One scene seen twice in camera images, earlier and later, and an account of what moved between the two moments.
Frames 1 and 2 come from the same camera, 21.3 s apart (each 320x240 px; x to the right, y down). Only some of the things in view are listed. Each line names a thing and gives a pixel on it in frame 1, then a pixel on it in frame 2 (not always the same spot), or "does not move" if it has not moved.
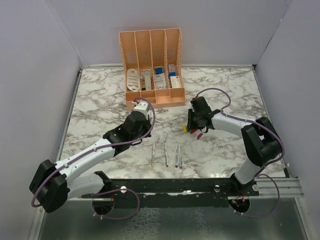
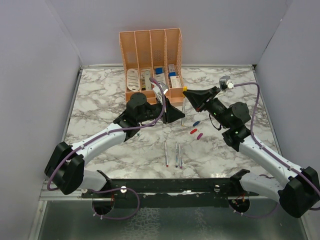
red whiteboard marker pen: [167, 164] does not move
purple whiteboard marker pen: [180, 166] does not move
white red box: [175, 82] does not move
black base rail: [168, 193] does not move
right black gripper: [190, 125] -> [198, 97]
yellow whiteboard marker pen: [153, 153] -> [183, 111]
